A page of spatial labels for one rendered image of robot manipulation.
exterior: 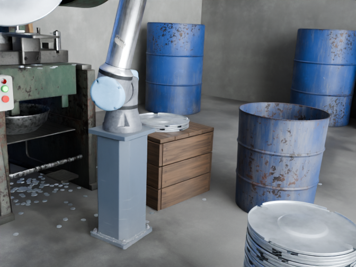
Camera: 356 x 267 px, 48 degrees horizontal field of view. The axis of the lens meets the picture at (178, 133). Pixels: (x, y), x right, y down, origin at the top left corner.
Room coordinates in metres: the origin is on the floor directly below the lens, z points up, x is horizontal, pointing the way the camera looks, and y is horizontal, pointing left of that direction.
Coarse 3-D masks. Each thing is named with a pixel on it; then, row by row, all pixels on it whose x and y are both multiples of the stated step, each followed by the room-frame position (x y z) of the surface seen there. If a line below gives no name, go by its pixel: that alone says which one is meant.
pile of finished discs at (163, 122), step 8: (144, 120) 1.94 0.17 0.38; (152, 120) 1.93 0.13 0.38; (160, 120) 1.93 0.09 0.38; (168, 120) 1.94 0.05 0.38; (176, 120) 1.97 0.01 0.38; (184, 120) 1.98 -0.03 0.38; (160, 128) 1.83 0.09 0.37; (168, 128) 1.83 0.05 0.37; (176, 128) 1.85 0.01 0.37; (184, 128) 1.89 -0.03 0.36
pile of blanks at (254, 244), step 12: (252, 240) 0.92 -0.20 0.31; (264, 240) 0.89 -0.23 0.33; (252, 252) 0.91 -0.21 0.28; (264, 252) 0.87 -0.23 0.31; (276, 252) 0.86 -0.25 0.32; (288, 252) 0.83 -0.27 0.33; (252, 264) 0.91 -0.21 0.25; (264, 264) 0.87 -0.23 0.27; (276, 264) 0.85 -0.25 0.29; (288, 264) 0.83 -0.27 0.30; (300, 264) 0.82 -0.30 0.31; (312, 264) 0.81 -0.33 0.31; (324, 264) 0.81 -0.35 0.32; (336, 264) 0.82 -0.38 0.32; (348, 264) 0.83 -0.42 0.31
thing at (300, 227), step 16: (256, 208) 1.05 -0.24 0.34; (272, 208) 1.05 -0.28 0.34; (288, 208) 1.06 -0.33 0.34; (304, 208) 1.06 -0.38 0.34; (320, 208) 1.07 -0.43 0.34; (256, 224) 0.95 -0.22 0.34; (272, 224) 0.96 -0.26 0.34; (288, 224) 0.95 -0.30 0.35; (304, 224) 0.95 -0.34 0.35; (320, 224) 0.96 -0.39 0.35; (336, 224) 0.97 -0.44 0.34; (352, 224) 0.98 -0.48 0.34; (288, 240) 0.88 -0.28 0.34; (304, 240) 0.88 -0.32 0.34; (320, 240) 0.88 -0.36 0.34; (336, 240) 0.89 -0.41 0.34; (352, 240) 0.89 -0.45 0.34
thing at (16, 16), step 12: (0, 0) 1.07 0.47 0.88; (12, 0) 1.08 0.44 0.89; (24, 0) 1.08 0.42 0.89; (36, 0) 1.09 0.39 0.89; (48, 0) 1.09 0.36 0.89; (60, 0) 1.09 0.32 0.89; (0, 12) 1.05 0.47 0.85; (12, 12) 1.06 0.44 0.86; (24, 12) 1.06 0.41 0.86; (36, 12) 1.07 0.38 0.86; (48, 12) 1.07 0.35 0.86; (0, 24) 1.02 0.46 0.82; (12, 24) 1.03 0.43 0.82; (24, 24) 1.04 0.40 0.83
